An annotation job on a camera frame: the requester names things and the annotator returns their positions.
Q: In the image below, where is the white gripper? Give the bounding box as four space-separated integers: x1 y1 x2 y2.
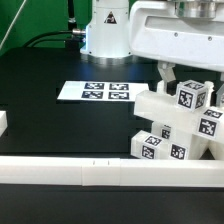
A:
129 0 224 94

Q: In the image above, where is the black vertical pole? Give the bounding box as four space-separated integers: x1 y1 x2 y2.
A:
67 0 76 23

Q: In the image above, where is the white U-shaped fence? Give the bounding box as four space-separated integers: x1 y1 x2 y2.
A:
0 111 224 187

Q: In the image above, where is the white marker base plate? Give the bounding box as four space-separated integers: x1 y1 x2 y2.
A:
58 81 149 102

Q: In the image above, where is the white diagonal cord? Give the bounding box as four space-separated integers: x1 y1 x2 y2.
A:
0 0 28 51

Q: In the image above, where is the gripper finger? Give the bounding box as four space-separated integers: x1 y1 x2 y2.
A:
216 72 224 107

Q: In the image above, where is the white chair seat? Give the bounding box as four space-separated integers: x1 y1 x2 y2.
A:
165 127 208 160

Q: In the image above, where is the white tagged cube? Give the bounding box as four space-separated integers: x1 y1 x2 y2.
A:
176 80 208 111

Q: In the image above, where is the white chair back frame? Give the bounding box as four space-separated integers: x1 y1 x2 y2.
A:
134 81 224 144

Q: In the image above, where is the black cable with connector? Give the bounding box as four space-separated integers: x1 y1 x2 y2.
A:
23 28 87 48

